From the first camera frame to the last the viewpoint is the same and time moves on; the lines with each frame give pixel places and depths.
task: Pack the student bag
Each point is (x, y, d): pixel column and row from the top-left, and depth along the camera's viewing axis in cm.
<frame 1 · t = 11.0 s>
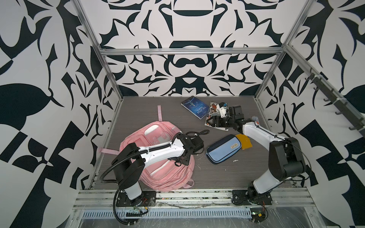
left hand: (181, 156, 81), fingers open
right hand: (212, 119, 90), fingers open
pink student backpack: (165, 175, 77), point 7 cm above the table
blue Little Prince book: (196, 107, 114), point 2 cm above the table
blue pencil case: (222, 148, 91), point 3 cm above the table
yellow sticky note pad: (244, 142, 92), point 5 cm above the table

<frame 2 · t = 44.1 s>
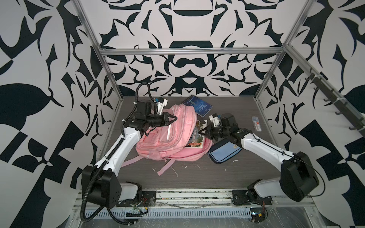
left hand: (177, 116, 75), fingers closed
right hand: (199, 131, 80), fingers closed
pink student backpack: (167, 143, 77), point 18 cm above the table
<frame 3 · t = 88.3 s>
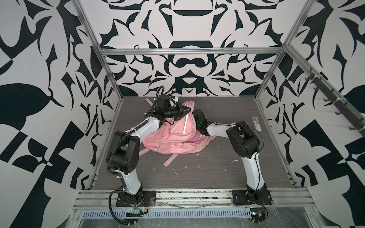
left hand: (194, 106, 82), fingers closed
right hand: (173, 128, 90), fingers open
pink student backpack: (176, 137, 83), point 15 cm above the table
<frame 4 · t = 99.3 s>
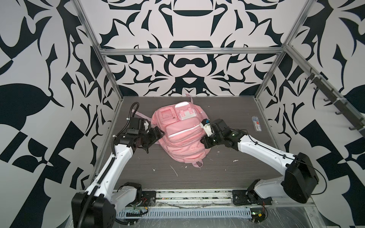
left hand: (161, 134, 79), fingers open
right hand: (201, 140, 82), fingers closed
pink student backpack: (181, 123, 93), point 12 cm above the table
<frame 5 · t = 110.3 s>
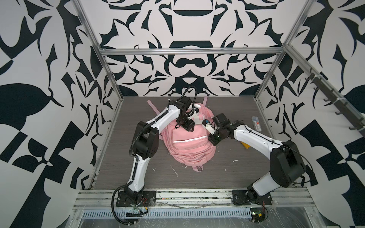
left hand: (190, 125, 92), fingers open
right hand: (211, 137, 88), fingers closed
pink student backpack: (186, 147, 86), point 8 cm above the table
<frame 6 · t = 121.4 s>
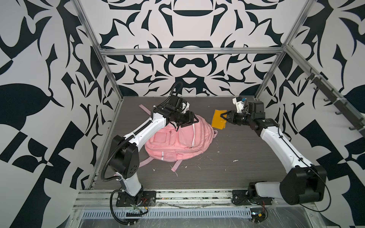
left hand: (197, 119, 80), fingers open
right hand: (222, 114, 79), fingers closed
pink student backpack: (168, 144, 85), point 11 cm above the table
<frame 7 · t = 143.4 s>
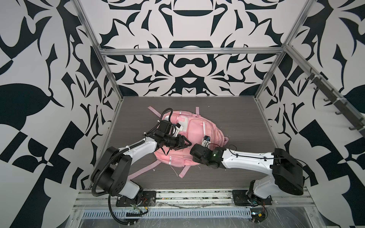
left hand: (191, 143, 81), fingers open
right hand: (194, 155, 83), fingers closed
pink student backpack: (195, 128, 92), point 11 cm above the table
